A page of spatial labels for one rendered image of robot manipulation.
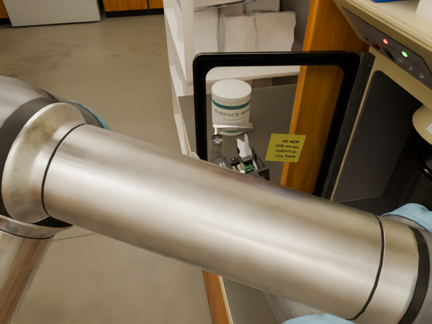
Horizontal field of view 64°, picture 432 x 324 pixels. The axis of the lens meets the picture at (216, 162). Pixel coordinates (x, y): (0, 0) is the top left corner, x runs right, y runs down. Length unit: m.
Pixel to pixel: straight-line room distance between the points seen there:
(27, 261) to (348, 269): 0.34
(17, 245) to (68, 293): 1.58
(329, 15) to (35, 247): 0.59
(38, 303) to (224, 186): 1.85
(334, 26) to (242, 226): 0.55
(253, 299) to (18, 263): 0.50
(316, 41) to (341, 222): 0.52
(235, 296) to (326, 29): 0.57
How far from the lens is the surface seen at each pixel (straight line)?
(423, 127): 0.64
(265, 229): 0.22
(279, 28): 1.73
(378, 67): 0.69
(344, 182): 0.85
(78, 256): 2.12
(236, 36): 1.66
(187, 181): 0.23
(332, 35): 0.72
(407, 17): 0.47
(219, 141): 0.71
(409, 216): 0.39
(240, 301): 0.79
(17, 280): 0.46
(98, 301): 1.93
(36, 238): 0.44
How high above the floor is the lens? 1.64
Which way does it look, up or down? 41 degrees down
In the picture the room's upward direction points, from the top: straight up
